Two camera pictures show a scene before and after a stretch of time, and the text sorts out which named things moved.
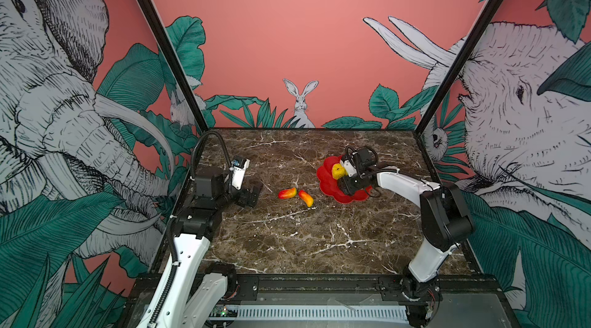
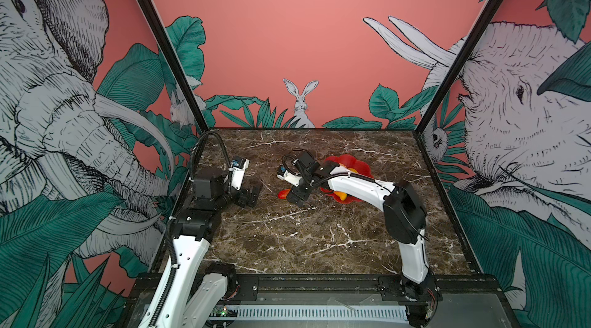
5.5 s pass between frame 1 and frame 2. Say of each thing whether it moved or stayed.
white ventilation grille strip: stayed
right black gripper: moved
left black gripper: stayed
